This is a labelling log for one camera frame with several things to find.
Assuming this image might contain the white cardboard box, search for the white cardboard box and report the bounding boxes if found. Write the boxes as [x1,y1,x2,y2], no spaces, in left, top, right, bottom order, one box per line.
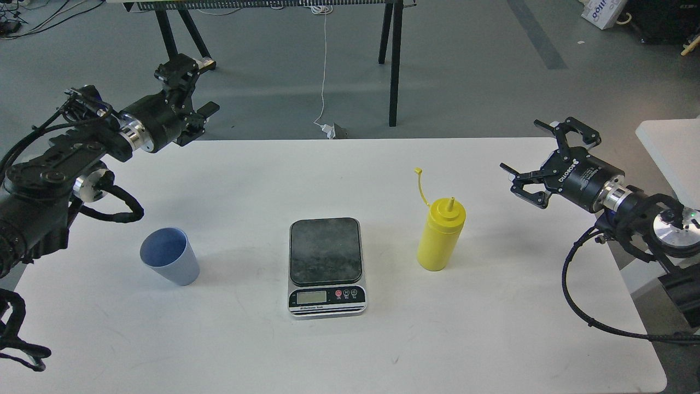
[581,0,628,30]

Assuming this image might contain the blue plastic cup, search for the blue plastic cup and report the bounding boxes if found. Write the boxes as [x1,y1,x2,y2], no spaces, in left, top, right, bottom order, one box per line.
[139,227,201,286]

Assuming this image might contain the white hanging cable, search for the white hanging cable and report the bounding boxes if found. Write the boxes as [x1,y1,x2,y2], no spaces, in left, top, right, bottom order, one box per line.
[313,5,334,132]

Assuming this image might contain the yellow squeeze bottle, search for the yellow squeeze bottle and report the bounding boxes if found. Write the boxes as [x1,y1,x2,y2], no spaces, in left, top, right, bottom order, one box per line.
[413,167,466,271]

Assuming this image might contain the black trestle table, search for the black trestle table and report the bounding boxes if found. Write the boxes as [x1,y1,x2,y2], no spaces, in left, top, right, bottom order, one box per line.
[107,0,416,128]

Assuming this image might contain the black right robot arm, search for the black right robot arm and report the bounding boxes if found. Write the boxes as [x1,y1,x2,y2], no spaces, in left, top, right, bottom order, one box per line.
[500,117,698,346]

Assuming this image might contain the power adapter on floor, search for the power adapter on floor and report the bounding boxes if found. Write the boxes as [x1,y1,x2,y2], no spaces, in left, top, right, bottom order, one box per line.
[320,123,348,140]

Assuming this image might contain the cables on floor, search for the cables on floor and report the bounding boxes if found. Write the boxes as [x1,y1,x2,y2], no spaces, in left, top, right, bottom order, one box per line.
[0,0,104,40]

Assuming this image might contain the white side table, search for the white side table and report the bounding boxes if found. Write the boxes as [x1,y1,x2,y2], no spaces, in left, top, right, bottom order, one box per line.
[618,116,700,299]

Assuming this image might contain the digital kitchen scale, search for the digital kitchen scale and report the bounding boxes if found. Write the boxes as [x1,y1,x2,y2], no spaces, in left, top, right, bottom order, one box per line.
[287,217,368,319]

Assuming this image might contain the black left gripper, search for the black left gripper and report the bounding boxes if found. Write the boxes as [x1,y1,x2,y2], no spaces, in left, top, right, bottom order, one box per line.
[119,53,220,154]

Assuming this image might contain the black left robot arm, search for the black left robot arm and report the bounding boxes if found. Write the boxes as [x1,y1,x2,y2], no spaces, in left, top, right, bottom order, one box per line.
[1,53,219,277]

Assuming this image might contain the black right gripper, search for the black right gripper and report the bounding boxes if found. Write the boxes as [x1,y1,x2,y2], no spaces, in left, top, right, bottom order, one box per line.
[500,117,625,213]

